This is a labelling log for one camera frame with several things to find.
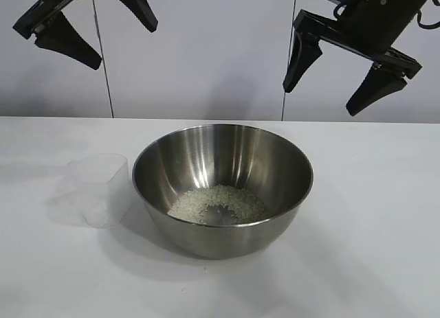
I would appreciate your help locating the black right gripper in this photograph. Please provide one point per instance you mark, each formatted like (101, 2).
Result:
(378, 19)

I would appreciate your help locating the stainless steel mixing bowl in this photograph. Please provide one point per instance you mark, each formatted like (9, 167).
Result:
(223, 242)

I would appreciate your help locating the white rice grains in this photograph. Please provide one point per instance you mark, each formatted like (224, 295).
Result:
(192, 204)

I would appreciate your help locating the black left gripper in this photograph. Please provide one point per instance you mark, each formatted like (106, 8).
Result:
(48, 5)

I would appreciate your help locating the clear plastic measuring cup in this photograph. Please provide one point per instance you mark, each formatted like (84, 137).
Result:
(89, 194)

